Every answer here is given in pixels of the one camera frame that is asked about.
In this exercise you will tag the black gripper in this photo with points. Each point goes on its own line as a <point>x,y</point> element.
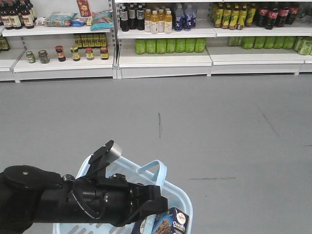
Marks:
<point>115,201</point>

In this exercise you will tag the blue chocolate cookie box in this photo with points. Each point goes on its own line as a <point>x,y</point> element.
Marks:
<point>172,221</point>

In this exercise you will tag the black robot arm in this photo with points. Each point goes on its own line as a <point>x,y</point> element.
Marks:
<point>30,195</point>

